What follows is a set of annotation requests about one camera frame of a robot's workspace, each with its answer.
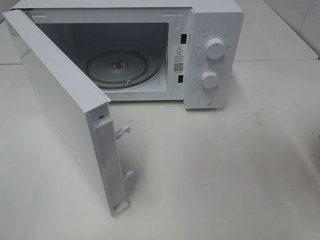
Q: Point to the round white door button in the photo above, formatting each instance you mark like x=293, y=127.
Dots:
x=205, y=99

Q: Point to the white timer knob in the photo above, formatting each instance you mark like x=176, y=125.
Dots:
x=209, y=79

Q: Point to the white microwave door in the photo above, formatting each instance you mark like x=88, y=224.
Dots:
x=76, y=108

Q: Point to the glass microwave turntable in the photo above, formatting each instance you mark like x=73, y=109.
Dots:
x=121, y=69

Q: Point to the white microwave oven body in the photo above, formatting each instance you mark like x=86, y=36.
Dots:
x=174, y=31

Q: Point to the upper white power knob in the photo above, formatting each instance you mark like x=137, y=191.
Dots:
x=215, y=48

